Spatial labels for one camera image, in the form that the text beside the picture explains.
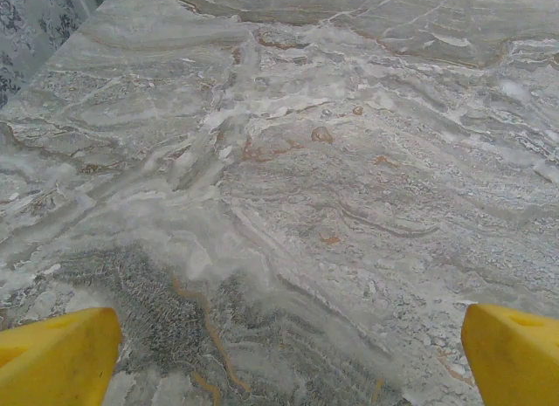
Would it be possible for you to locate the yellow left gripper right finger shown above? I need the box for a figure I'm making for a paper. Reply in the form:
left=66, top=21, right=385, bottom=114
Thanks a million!
left=461, top=303, right=559, bottom=406

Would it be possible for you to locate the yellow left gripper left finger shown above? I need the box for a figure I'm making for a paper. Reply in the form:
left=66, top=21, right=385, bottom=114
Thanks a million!
left=0, top=306, right=123, bottom=406

